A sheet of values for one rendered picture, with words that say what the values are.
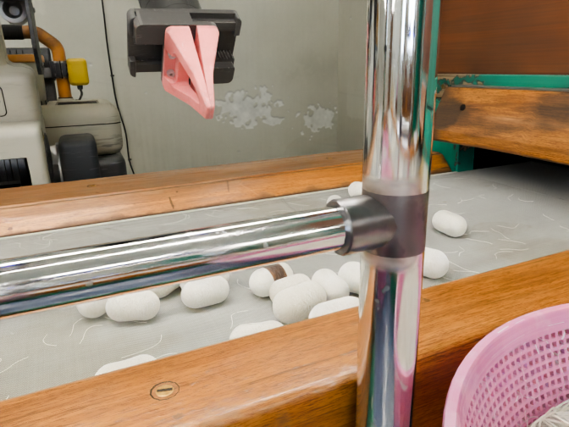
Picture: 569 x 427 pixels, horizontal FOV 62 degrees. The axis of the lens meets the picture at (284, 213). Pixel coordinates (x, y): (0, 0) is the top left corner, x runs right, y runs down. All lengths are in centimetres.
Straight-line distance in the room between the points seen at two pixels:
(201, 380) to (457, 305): 14
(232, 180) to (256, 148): 200
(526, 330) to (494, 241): 20
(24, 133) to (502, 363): 84
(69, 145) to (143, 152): 136
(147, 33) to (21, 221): 22
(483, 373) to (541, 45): 48
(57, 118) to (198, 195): 73
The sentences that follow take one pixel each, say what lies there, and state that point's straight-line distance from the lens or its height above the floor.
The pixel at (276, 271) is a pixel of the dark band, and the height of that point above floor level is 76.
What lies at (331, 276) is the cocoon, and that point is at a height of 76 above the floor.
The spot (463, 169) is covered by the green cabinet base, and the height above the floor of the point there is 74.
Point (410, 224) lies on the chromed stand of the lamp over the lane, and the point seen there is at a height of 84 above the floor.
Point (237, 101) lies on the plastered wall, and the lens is 251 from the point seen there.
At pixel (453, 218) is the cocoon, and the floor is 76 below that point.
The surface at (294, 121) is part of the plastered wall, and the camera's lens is 263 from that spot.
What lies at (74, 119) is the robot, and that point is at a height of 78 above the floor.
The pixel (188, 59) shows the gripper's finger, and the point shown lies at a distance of 43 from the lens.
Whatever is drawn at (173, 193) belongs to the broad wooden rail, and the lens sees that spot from 55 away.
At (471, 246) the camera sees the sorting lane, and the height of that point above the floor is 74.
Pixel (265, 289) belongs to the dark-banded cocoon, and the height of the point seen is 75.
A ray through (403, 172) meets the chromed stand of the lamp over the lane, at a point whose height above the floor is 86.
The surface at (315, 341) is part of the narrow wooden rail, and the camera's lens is 24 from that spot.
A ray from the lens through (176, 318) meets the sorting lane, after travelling 32.
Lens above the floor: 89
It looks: 17 degrees down
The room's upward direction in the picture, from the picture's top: 1 degrees counter-clockwise
